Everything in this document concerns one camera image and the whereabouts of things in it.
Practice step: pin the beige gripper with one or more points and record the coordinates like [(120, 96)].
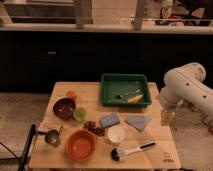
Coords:
[(167, 117)]

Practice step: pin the blue towel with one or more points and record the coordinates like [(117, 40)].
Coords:
[(138, 122)]

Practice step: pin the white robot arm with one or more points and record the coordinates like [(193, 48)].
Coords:
[(185, 83)]

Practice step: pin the red-orange bowl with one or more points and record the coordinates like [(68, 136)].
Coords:
[(80, 145)]

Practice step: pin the dark maroon bowl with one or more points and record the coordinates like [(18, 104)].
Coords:
[(64, 108)]

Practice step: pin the yellow corn piece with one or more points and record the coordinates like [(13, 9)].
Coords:
[(135, 99)]

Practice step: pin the metal utensil in tray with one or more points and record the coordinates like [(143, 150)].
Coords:
[(123, 95)]

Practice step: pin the white cup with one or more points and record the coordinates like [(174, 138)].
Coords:
[(115, 135)]

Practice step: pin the blue sponge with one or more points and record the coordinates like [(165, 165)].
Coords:
[(109, 120)]

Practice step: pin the green plastic tray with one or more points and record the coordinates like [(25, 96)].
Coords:
[(115, 84)]

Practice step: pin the white black dish brush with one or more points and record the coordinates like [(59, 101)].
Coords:
[(118, 154)]

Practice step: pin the dark grapes bunch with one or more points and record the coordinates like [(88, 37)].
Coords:
[(91, 126)]

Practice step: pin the small orange cup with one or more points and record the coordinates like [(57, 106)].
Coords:
[(71, 94)]

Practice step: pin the metal measuring scoop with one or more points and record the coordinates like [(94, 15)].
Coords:
[(51, 137)]

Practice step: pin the black chair frame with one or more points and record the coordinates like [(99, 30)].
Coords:
[(24, 156)]

